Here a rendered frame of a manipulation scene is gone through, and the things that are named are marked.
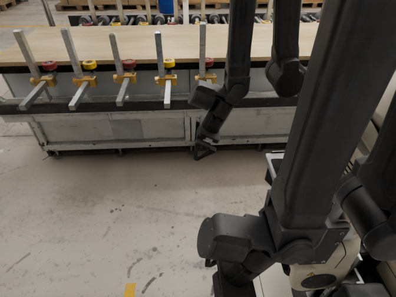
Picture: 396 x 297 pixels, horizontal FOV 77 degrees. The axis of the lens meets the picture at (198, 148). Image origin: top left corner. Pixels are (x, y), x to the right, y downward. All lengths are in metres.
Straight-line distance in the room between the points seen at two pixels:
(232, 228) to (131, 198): 1.67
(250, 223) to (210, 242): 0.07
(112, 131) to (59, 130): 0.43
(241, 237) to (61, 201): 1.90
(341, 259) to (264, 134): 1.61
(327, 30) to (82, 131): 2.18
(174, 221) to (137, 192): 0.39
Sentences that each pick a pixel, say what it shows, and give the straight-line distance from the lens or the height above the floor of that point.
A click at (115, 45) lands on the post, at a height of 1.05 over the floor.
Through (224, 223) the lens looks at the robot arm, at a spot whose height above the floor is 1.22.
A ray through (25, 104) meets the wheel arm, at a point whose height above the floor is 0.85.
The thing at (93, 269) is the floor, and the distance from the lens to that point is 1.78.
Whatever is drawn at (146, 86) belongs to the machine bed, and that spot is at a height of 0.68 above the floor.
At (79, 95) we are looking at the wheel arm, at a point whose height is 0.84.
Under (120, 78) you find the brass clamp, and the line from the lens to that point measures 1.66.
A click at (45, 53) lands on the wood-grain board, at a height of 0.90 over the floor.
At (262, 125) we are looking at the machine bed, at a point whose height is 0.28.
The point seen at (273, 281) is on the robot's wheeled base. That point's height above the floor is 0.28.
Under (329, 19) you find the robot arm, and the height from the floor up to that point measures 1.48.
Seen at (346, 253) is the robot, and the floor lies 0.89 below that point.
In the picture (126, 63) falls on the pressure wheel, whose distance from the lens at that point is 1.71.
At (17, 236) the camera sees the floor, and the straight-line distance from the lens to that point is 2.13.
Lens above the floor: 1.53
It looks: 41 degrees down
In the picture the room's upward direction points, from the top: straight up
